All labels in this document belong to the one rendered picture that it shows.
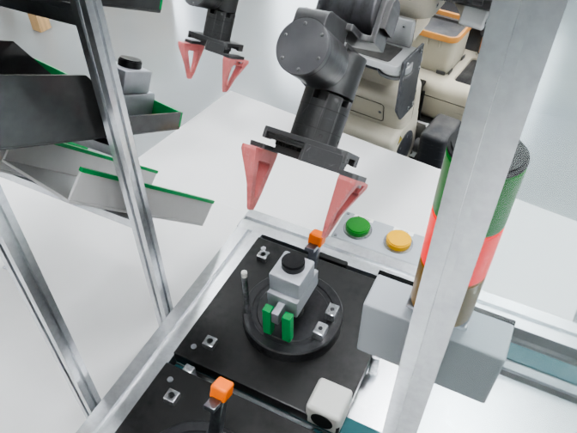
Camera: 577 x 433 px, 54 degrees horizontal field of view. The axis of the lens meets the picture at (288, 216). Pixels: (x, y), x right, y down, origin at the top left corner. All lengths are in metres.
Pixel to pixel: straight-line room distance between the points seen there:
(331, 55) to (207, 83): 2.63
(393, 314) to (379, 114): 0.99
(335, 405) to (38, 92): 0.48
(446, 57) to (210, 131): 0.70
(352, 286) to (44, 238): 0.60
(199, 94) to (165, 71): 0.32
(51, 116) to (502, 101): 0.46
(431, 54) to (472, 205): 1.33
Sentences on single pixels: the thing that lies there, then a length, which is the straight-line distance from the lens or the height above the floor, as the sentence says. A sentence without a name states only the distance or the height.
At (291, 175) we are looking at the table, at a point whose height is 0.86.
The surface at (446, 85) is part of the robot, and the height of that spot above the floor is 0.81.
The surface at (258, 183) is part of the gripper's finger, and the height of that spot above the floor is 1.18.
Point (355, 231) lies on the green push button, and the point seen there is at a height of 0.97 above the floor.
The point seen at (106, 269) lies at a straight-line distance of 1.06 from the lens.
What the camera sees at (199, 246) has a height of 0.86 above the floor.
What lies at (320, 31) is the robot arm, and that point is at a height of 1.38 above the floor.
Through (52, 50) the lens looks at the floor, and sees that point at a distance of 3.76.
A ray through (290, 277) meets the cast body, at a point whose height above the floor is 1.08.
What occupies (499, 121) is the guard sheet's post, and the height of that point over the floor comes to 1.46.
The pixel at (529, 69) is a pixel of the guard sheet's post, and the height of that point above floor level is 1.49.
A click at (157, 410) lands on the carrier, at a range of 0.76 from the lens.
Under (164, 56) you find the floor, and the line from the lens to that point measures 3.50.
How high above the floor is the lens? 1.63
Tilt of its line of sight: 44 degrees down
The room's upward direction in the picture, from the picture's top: straight up
